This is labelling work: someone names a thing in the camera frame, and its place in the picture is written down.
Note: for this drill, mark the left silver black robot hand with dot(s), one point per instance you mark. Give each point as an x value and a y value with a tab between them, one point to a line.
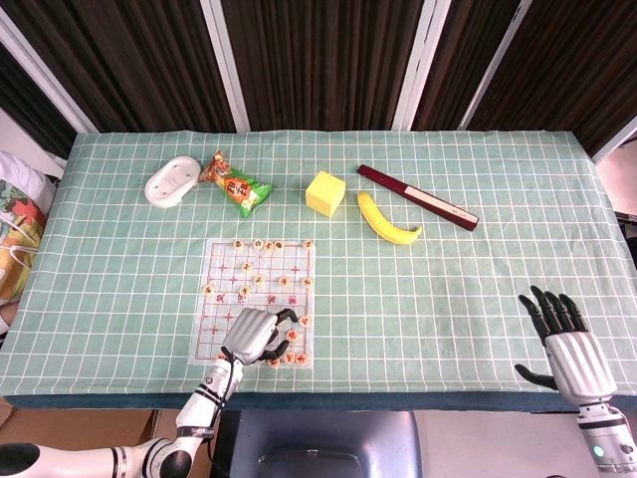
249	333

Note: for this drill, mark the white partition frame post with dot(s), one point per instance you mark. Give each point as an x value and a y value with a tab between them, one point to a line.
225	65
45	79
617	142
420	65
491	65

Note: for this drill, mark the white oval plastic dish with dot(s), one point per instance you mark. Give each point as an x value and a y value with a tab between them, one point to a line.
169	184

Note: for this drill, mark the translucent Chinese chess board sheet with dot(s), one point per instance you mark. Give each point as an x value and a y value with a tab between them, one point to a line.
214	323

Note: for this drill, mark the wooden chess piece black character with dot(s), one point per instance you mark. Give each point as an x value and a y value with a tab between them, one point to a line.
307	282
238	244
244	290
259	280
308	244
284	281
278	244
269	246
246	267
258	243
209	289

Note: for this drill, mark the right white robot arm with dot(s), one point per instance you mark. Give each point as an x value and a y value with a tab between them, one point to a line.
602	438

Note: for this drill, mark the dark red folding fan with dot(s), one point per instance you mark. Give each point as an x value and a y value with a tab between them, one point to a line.
423	199

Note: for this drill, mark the dark slatted partition panel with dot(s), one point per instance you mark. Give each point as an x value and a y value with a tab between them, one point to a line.
323	60
124	60
572	65
468	50
25	94

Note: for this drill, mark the brown cardboard box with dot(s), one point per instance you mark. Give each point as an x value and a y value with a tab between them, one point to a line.
74	423

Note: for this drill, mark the wooden chess piece red character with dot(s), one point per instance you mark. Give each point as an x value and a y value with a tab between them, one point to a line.
306	320
292	335
273	362
290	356
301	358
219	356

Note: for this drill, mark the green orange snack bag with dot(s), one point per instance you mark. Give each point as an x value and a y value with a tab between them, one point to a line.
241	191

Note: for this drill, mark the green checked tablecloth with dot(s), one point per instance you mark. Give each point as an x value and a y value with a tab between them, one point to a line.
448	299

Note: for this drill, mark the yellow toy banana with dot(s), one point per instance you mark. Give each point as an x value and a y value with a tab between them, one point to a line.
383	224

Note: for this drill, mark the dark grey robot torso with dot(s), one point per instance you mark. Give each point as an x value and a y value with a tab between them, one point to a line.
318	438

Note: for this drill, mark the dark teal table edge cover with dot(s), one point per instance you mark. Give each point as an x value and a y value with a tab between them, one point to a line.
398	404

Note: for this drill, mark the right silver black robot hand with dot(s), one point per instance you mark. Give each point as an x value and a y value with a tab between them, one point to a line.
579	358

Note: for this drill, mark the yellow foam cube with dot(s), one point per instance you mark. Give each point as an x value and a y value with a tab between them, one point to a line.
323	196

